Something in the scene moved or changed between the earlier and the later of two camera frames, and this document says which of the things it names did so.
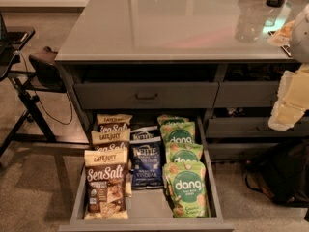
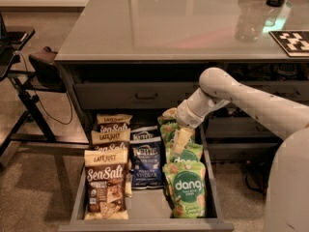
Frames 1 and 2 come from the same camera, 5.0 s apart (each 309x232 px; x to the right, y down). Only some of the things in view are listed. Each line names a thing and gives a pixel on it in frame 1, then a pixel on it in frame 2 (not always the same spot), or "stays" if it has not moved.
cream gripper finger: x=285 y=115 to x=181 y=139
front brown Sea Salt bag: x=106 y=185 stays
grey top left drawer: x=185 y=95 stays
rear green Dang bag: x=169 y=118 stays
